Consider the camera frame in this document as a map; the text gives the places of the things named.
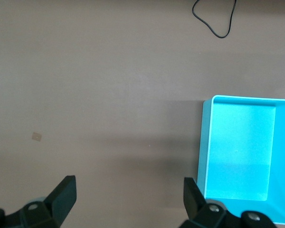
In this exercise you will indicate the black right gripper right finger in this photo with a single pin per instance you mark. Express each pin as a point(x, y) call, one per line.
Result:
point(192, 202)

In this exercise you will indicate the small brown tape square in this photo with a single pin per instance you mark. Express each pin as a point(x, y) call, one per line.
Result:
point(36, 136)

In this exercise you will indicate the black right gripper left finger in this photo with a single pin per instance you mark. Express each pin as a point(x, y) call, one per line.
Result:
point(61, 197)

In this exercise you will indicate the blue plastic bin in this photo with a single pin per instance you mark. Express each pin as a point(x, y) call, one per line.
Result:
point(240, 142)

